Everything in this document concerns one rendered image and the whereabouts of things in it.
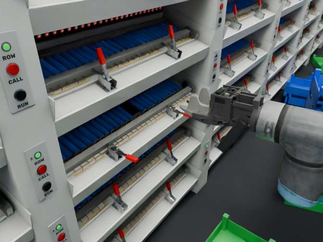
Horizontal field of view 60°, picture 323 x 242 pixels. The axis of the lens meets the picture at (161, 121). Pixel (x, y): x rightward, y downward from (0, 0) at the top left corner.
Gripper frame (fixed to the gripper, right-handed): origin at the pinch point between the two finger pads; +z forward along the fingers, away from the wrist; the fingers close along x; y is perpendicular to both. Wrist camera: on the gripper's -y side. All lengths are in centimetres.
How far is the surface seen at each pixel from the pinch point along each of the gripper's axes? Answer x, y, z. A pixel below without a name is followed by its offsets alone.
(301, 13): -165, 1, 8
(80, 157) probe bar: 28.1, -4.9, 13.1
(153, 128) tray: 3.1, -8.5, 10.2
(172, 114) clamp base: -6.0, -7.7, 9.5
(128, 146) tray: 14.5, -8.5, 10.1
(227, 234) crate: -13, -59, -10
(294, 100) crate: -142, -55, -3
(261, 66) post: -95, -18, 9
